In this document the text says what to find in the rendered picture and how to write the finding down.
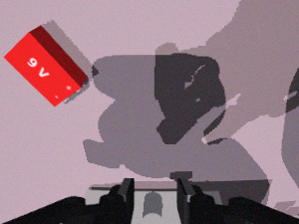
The grey drawer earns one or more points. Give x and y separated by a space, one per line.
151 204

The red 9v battery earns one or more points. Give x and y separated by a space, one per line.
46 66

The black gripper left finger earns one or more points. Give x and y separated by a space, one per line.
73 209

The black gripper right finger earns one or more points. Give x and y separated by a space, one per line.
194 207

